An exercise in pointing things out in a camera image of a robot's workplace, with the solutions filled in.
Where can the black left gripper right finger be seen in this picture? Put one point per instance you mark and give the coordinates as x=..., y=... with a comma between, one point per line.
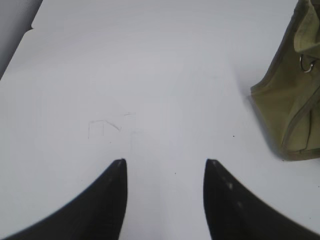
x=234, y=213

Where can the olive yellow canvas bag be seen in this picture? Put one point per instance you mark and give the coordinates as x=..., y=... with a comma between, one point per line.
x=288, y=96

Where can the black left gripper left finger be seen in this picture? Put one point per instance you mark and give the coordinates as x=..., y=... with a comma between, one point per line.
x=95, y=214

